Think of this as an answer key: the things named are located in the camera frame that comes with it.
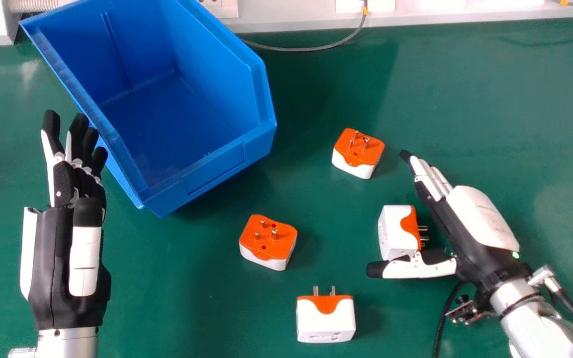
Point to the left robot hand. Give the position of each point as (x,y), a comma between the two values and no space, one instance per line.
(50,258)

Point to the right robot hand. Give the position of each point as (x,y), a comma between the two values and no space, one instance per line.
(470,233)

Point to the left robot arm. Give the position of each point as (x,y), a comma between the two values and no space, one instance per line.
(57,343)

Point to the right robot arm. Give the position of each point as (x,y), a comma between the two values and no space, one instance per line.
(535,318)

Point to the white-and-orange plug adapter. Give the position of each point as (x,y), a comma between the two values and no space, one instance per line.
(396,231)
(325,318)
(358,153)
(268,241)

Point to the blue plastic bin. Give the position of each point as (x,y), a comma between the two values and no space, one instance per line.
(167,114)

